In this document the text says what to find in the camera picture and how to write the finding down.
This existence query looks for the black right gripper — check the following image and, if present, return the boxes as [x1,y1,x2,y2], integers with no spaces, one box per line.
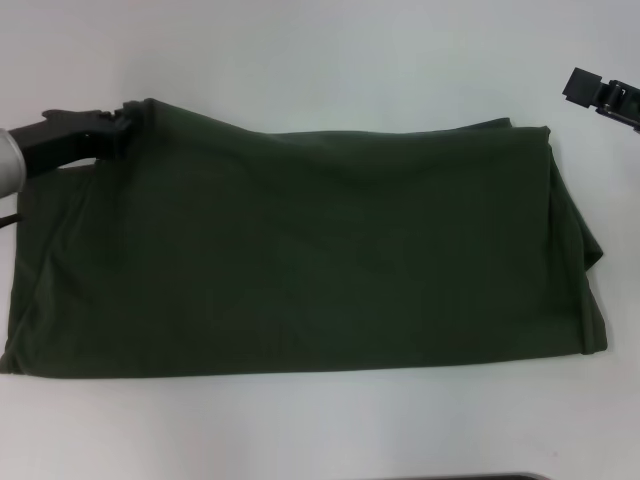
[560,66,640,134]

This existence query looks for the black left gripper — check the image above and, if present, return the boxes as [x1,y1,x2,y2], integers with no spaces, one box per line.
[8,104,139,179]

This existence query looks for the dark green FREE t-shirt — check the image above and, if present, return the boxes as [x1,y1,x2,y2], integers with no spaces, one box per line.
[0,98,609,377]

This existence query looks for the dark rounded base edge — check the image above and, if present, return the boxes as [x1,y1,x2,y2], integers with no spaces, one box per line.
[447,470,546,480]

